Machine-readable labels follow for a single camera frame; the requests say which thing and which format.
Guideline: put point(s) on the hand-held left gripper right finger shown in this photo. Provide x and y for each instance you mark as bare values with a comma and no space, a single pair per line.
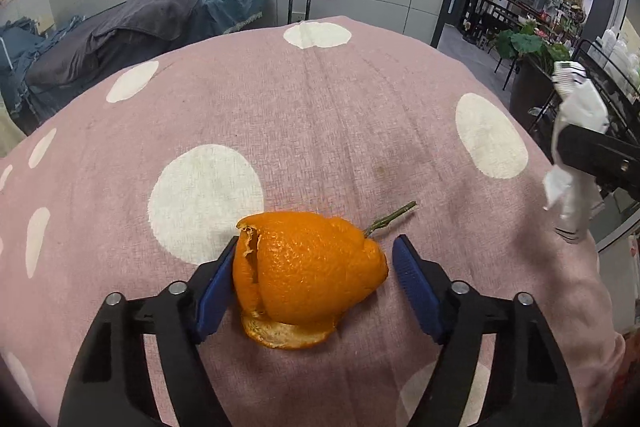
415,294

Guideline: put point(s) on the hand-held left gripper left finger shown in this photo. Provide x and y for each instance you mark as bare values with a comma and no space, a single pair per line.
215,294

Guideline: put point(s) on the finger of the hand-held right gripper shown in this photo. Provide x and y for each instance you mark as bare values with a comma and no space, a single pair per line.
600,157

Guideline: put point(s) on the white printed wrapper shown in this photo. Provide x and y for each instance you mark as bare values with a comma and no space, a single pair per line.
582,104

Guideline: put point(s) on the orange peel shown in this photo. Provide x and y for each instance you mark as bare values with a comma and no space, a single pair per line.
310,277

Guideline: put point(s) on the dark planter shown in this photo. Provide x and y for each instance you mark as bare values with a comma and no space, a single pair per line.
530,92

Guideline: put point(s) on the cluster of white bottles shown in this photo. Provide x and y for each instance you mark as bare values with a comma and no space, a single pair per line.
622,57

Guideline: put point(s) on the green leafy plant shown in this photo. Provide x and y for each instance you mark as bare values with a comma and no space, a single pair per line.
525,44

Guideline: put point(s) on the dark table with ornaments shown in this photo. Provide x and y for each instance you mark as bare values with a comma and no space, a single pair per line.
500,12

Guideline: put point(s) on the pink polka-dot tablecloth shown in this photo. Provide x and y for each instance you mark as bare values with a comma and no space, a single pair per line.
320,132

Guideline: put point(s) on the beige cloth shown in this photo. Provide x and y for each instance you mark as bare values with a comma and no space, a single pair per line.
10,132

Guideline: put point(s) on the grey blanket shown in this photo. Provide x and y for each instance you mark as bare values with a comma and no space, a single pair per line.
150,22

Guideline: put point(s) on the blue bed cover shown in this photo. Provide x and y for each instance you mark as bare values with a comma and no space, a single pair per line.
232,4

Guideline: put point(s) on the blue denim cloth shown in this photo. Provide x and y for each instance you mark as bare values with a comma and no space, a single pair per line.
20,52

